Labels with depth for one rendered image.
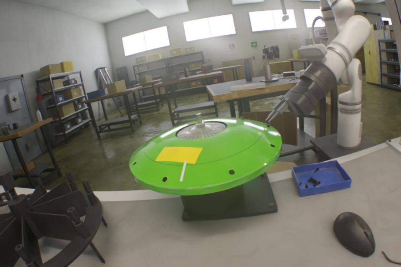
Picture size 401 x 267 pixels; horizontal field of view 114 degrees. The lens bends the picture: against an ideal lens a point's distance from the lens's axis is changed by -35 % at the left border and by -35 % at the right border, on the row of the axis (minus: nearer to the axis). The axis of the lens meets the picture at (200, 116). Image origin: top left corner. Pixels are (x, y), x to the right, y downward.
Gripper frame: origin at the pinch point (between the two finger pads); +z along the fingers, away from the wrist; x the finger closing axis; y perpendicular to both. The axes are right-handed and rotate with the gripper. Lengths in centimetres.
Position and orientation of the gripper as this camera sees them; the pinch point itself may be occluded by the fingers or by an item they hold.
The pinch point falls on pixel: (267, 120)
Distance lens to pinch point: 43.9
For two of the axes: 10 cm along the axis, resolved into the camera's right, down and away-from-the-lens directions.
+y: 7.1, 6.7, 2.4
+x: -1.0, -2.4, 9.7
